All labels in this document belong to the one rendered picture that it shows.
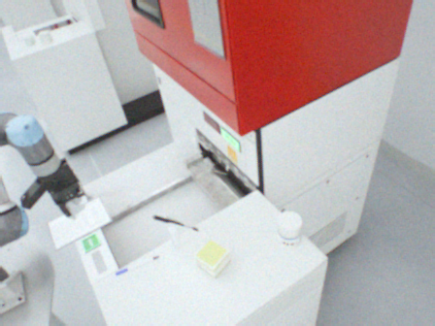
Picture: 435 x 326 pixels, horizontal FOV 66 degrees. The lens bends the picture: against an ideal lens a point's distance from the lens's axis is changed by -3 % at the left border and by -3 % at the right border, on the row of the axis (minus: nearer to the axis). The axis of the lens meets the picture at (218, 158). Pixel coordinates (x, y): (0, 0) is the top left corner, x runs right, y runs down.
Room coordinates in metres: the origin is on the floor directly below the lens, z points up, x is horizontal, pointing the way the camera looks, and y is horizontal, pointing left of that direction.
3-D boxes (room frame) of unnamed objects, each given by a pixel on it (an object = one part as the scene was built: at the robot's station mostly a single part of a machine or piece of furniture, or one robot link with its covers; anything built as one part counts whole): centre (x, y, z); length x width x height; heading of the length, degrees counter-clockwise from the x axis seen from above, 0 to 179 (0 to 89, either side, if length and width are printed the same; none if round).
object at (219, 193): (0.95, 0.04, 0.87); 0.36 x 0.08 x 0.03; 26
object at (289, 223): (0.58, -0.17, 1.01); 0.07 x 0.07 x 0.10
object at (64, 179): (0.70, 0.45, 1.25); 0.09 x 0.08 x 0.12; 116
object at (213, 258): (0.54, 0.06, 1.00); 0.07 x 0.07 x 0.07; 44
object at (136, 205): (0.99, 0.28, 0.84); 0.50 x 0.02 x 0.03; 116
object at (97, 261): (0.81, 0.52, 0.89); 0.55 x 0.09 x 0.14; 26
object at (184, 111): (1.18, 0.05, 1.02); 0.82 x 0.03 x 0.40; 26
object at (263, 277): (0.52, 0.09, 0.89); 0.62 x 0.35 x 0.14; 116
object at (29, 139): (0.70, 0.46, 1.40); 0.09 x 0.08 x 0.11; 47
